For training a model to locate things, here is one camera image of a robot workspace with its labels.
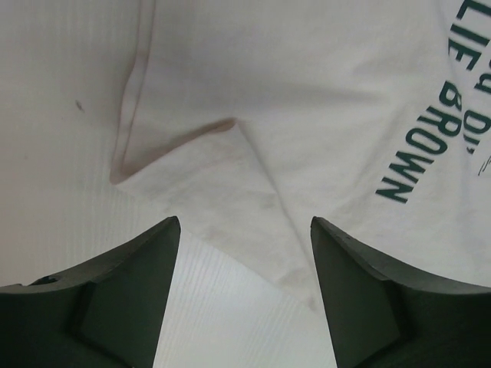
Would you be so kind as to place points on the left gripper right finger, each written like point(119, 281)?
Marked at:
point(382, 312)

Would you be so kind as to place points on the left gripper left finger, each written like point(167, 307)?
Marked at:
point(105, 312)

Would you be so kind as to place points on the white and green t-shirt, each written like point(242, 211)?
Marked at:
point(247, 119)

